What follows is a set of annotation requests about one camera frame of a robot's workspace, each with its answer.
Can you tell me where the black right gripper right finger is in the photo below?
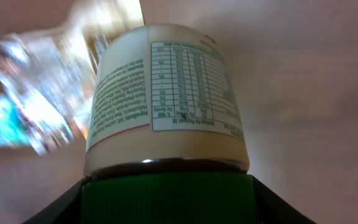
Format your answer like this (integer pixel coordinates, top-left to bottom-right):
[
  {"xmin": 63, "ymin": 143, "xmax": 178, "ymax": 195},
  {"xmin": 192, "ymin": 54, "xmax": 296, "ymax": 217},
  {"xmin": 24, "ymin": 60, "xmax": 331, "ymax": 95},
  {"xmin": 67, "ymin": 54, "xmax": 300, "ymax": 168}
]
[{"xmin": 252, "ymin": 175, "xmax": 316, "ymax": 224}]

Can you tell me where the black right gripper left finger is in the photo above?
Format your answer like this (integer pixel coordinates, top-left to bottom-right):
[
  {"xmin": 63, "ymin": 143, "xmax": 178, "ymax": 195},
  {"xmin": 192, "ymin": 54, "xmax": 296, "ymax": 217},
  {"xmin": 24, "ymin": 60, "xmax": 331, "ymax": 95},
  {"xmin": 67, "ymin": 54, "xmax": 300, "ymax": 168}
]
[{"xmin": 24, "ymin": 179, "xmax": 84, "ymax": 224}]

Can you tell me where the green lid seasoning jar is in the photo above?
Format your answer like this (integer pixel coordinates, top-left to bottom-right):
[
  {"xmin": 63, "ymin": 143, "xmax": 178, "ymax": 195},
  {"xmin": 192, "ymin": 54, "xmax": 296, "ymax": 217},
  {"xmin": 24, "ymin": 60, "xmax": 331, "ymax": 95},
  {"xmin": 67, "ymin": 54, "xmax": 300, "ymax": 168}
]
[{"xmin": 81, "ymin": 24, "xmax": 261, "ymax": 223}]

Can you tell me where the brown white snack bag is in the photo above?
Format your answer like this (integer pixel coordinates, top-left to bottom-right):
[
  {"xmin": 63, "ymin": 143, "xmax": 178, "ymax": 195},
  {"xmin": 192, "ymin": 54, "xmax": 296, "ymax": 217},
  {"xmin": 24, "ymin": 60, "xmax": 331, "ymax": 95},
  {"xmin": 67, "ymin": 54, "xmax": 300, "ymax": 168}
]
[{"xmin": 0, "ymin": 1, "xmax": 144, "ymax": 155}]

